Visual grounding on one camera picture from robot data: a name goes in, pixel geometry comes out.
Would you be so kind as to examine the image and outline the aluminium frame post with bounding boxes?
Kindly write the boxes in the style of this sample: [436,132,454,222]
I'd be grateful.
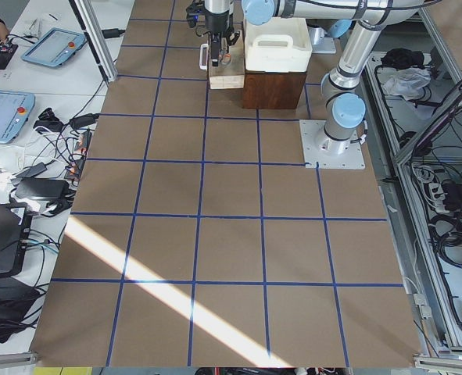
[69,0,118,84]

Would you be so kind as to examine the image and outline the white crumpled cloth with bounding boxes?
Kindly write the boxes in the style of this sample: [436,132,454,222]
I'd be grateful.
[382,67,431,100]

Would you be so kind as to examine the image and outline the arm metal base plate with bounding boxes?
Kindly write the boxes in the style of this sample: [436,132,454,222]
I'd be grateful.
[307,26,336,55]
[299,120,366,170]

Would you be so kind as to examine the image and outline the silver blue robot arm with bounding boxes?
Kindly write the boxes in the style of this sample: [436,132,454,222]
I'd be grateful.
[242,1,424,155]
[185,0,240,67]

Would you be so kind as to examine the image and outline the wooden drawer with brown front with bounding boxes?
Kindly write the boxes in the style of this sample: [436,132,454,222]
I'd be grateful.
[208,35,245,90]

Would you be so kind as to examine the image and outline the teach pendant near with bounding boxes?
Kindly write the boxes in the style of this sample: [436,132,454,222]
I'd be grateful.
[0,90,35,144]

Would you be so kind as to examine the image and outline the teach pendant far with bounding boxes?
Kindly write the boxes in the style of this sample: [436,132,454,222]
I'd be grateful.
[21,27,87,68]

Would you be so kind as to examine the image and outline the grey orange scissors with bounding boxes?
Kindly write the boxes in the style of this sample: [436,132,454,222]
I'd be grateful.
[219,47,232,66]

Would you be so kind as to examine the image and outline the white drawer handle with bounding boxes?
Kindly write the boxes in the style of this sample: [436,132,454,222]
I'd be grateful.
[199,43,209,71]

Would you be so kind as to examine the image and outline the dark brown wooden cabinet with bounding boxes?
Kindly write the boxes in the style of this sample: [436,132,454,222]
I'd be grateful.
[242,70,307,109]

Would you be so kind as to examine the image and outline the teach pendant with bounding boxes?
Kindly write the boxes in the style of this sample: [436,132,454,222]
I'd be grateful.
[21,27,87,68]
[0,90,35,144]

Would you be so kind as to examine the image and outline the black cable coil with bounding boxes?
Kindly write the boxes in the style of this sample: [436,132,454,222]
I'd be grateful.
[435,212,462,270]

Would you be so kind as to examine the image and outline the black cloth bundle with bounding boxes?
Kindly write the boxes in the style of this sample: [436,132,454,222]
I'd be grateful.
[381,48,424,70]

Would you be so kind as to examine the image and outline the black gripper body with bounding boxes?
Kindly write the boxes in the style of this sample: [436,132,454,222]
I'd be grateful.
[186,0,240,50]

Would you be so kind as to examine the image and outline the white plastic crate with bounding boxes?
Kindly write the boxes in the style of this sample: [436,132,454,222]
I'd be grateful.
[244,18,312,73]

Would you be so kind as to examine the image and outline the black laptop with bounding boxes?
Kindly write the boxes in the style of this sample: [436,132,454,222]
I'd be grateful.
[0,202,32,277]

